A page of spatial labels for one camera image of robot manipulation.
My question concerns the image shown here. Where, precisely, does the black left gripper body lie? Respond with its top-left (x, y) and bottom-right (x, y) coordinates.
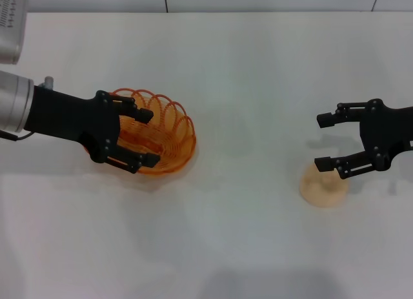
top-left (24, 85), bottom-right (121, 164)

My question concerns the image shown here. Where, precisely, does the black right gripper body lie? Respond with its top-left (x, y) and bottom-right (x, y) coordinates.
top-left (359, 98), bottom-right (413, 171)

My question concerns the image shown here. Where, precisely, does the beige steamed bun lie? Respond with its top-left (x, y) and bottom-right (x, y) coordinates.
top-left (299, 163), bottom-right (350, 209)

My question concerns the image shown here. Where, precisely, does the orange plastic wire basket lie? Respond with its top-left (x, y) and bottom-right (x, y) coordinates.
top-left (83, 88), bottom-right (197, 176)

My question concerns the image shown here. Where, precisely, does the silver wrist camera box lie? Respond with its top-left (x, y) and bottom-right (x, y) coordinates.
top-left (0, 0), bottom-right (28, 66)

